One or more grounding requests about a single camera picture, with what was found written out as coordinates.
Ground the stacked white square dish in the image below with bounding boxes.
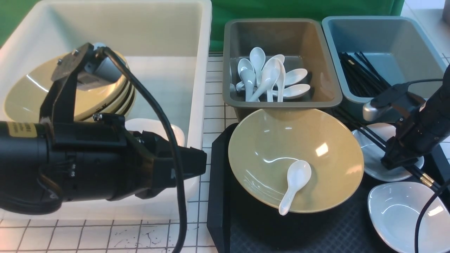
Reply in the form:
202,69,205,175
125,118,185,146

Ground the large white plastic bin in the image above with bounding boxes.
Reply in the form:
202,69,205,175
0,0,213,221

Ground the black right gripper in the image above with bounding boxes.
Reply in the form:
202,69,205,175
381,102,450,170

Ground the bundle of black chopsticks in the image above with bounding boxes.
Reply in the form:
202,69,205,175
339,51,391,98

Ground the top tan bowl in stack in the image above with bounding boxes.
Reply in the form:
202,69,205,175
5,49,129,122

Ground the white spoon in bin lower right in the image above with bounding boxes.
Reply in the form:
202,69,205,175
273,84,311,99

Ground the tan noodle bowl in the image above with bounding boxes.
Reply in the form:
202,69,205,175
228,109,364,213

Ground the white spoon in bin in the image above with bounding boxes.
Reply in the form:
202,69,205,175
238,59,256,102
247,57,282,102
273,84,311,99
284,68,308,87
249,47,266,87

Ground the blue grey chopstick bin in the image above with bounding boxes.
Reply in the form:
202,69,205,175
322,16,446,121

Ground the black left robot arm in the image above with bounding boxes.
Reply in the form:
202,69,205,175
1,113,207,215

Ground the bottom tan stacked bowl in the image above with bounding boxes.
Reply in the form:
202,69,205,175
115,88,136,117

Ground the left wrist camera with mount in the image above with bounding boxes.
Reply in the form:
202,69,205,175
39,42,127,123

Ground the white spoon in bin left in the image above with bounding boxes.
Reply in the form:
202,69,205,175
238,59,256,102

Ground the white spoon in bin top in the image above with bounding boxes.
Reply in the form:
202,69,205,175
249,47,266,87

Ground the black left camera cable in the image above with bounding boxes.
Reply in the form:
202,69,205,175
102,46,188,253

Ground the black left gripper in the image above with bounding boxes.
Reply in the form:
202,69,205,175
47,114,207,203

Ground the tan stacked bowl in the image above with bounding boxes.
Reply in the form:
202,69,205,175
115,88,136,117
103,82,134,114
83,69,131,118

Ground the black camera cable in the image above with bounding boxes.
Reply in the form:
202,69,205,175
102,46,188,253
414,79,450,253

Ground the black serving tray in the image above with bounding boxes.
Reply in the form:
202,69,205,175
207,123,393,253

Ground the white spoon in bin centre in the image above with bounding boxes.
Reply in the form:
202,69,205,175
247,57,282,102

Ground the white ceramic soup spoon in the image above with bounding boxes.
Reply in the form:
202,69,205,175
278,160,312,216

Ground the olive grey spoon bin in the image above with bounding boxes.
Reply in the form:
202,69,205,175
223,19,343,121

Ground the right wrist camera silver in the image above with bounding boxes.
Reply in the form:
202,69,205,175
362,82,426,122

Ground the black right camera cable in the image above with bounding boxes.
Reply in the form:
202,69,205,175
414,79,450,253

